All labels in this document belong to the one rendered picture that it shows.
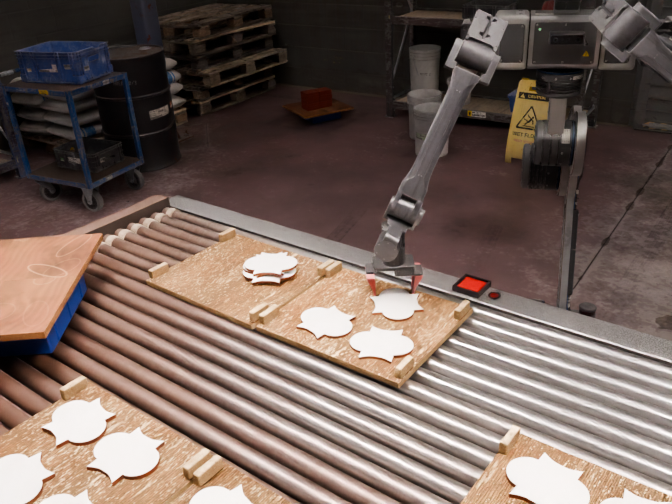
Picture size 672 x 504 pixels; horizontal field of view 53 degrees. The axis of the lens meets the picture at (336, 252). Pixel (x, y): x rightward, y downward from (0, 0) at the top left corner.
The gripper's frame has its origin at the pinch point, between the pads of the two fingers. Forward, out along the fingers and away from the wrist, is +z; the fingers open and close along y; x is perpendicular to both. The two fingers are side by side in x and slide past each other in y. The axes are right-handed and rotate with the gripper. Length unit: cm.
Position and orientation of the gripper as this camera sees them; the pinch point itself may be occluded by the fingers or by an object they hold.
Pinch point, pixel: (393, 292)
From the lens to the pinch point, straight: 176.4
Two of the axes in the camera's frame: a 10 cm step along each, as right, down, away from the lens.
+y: 10.0, -0.6, 0.0
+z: 0.5, 8.8, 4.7
